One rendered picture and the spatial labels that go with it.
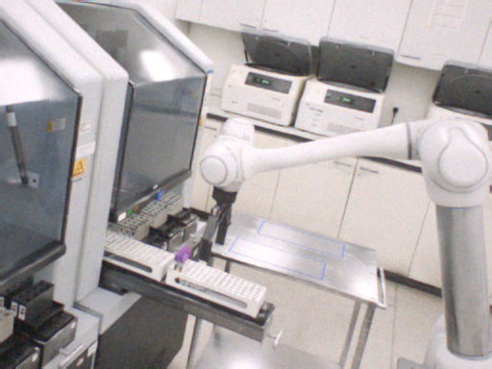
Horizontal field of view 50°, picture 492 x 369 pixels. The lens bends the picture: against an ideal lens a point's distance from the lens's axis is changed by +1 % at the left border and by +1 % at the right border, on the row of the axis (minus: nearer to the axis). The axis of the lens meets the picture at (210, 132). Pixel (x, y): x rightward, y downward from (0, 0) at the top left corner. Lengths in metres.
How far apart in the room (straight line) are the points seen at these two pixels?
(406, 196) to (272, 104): 1.12
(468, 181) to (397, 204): 2.65
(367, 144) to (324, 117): 2.36
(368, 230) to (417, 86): 1.19
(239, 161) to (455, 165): 0.49
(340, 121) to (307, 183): 0.51
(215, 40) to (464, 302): 3.59
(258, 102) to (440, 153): 2.75
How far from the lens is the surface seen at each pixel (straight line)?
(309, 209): 3.96
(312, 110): 3.81
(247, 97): 3.91
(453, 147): 1.24
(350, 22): 4.03
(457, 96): 4.20
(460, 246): 1.36
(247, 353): 2.43
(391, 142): 1.45
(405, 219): 3.91
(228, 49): 4.60
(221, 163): 1.30
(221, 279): 1.69
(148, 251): 1.77
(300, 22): 4.09
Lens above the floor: 1.67
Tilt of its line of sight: 14 degrees down
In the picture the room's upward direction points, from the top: 11 degrees clockwise
